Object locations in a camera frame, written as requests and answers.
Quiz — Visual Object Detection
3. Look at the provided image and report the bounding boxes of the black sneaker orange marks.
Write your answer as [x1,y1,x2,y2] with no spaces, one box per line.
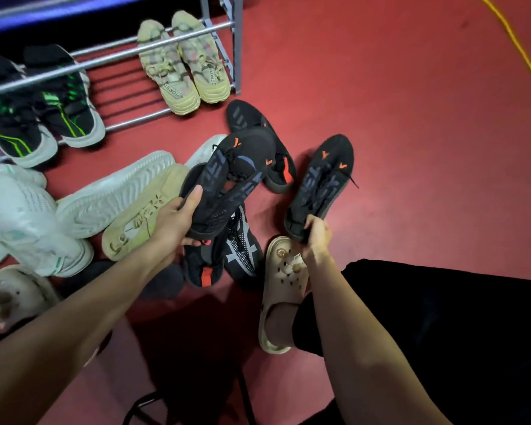
[284,133,359,243]
[179,126,277,241]

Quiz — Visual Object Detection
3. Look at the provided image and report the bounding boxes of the yellow cable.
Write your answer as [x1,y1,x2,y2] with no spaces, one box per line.
[476,0,531,132]

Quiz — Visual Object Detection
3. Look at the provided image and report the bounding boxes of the black sneaker white pattern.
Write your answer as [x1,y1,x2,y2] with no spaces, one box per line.
[221,203,266,284]

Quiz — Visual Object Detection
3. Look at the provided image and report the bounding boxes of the person's black trousers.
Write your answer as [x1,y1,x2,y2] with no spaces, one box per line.
[0,259,531,425]

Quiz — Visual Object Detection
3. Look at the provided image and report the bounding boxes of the person's right hand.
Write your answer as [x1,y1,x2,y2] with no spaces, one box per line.
[301,214,333,269]

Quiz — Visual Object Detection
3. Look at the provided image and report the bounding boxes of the person's right cream clog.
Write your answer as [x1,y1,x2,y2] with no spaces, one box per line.
[257,236,312,355]

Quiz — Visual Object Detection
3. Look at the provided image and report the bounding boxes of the dark grey sneaker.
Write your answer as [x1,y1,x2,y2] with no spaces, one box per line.
[60,260,186,302]

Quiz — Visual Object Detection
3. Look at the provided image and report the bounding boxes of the person's left cream clog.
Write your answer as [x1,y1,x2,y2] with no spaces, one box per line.
[0,264,61,336]

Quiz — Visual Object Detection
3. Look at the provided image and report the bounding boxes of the blue tarp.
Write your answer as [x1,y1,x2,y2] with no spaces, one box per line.
[0,0,160,35]

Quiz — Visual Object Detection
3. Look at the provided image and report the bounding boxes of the black sneaker green stripes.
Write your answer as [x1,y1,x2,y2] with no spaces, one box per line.
[0,53,59,169]
[22,44,107,149]

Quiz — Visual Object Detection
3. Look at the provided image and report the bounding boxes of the white knit sneaker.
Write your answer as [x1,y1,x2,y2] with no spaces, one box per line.
[0,172,95,279]
[0,163,48,275]

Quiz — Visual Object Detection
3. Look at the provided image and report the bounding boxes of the plain white sneaker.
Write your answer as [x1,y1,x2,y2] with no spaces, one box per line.
[184,133,228,171]

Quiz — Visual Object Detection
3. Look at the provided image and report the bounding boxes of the pale yellow sneaker white sole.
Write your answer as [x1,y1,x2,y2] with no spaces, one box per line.
[54,150,177,240]
[100,163,191,263]

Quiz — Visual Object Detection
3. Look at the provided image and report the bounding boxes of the black sneaker red patch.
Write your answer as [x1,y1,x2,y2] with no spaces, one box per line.
[182,237,227,289]
[225,99,298,194]

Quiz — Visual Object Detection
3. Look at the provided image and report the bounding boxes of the person's right forearm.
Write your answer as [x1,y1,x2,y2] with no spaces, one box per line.
[303,256,452,425]

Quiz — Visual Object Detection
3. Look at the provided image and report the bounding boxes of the black folding stool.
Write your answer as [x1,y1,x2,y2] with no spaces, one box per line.
[123,367,257,425]

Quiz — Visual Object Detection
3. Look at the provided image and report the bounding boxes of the person's left forearm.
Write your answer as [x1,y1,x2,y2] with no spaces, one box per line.
[0,243,178,425]

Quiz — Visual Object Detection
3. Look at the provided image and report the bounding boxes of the person's left hand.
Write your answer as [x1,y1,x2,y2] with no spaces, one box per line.
[148,184,204,261]

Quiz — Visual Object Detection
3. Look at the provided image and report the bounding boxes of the person's cream clog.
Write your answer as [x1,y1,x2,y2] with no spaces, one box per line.
[257,236,312,355]
[0,264,61,336]

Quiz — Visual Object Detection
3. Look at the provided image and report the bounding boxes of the beige sneaker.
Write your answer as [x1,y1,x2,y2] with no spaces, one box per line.
[136,19,202,116]
[171,10,232,105]

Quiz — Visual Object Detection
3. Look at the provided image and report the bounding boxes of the grey metal shoe rack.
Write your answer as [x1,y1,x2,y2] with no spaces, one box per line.
[0,0,244,166]

